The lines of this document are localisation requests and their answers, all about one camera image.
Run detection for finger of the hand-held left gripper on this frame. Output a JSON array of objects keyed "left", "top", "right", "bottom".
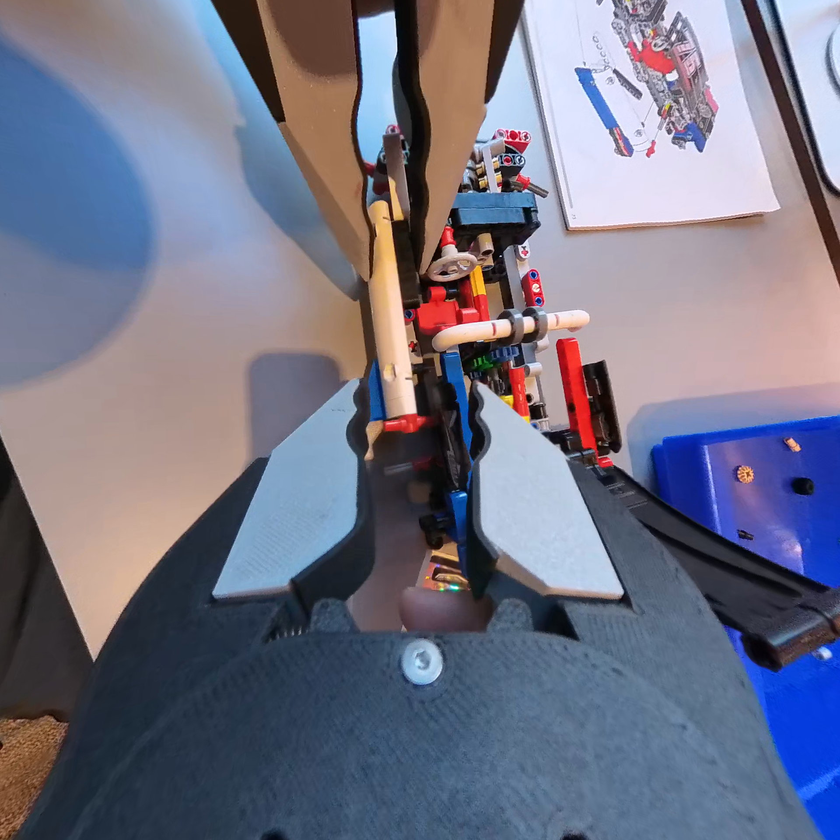
[
  {"left": 256, "top": 0, "right": 375, "bottom": 282},
  {"left": 392, "top": 0, "right": 494, "bottom": 275}
]

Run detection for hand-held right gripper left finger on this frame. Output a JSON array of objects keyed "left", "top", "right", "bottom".
[{"left": 210, "top": 379, "right": 378, "bottom": 601}]

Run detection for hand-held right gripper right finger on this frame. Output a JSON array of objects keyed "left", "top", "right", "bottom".
[{"left": 465, "top": 382, "right": 626, "bottom": 614}]

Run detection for toy brick vehicle model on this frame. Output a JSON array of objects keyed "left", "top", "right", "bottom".
[{"left": 367, "top": 128, "right": 840, "bottom": 670}]

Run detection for white blue brick panel assembly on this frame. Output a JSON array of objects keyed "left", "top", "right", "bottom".
[{"left": 364, "top": 128, "right": 437, "bottom": 460}]

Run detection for grey desk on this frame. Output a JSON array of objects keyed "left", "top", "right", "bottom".
[{"left": 0, "top": 0, "right": 840, "bottom": 657}]

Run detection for person's right hand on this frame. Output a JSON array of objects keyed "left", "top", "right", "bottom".
[{"left": 399, "top": 586, "right": 492, "bottom": 632}]

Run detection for holographic sticker sheet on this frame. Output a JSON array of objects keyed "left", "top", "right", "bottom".
[{"left": 420, "top": 551, "right": 470, "bottom": 595}]

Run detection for scattered small brick pieces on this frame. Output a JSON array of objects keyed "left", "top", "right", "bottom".
[{"left": 734, "top": 436, "right": 833, "bottom": 660}]

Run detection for blue plastic bin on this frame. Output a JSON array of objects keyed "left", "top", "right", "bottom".
[{"left": 650, "top": 416, "right": 840, "bottom": 840}]

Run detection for open instruction booklet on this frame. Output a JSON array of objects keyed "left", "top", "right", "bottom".
[{"left": 521, "top": 0, "right": 782, "bottom": 231}]

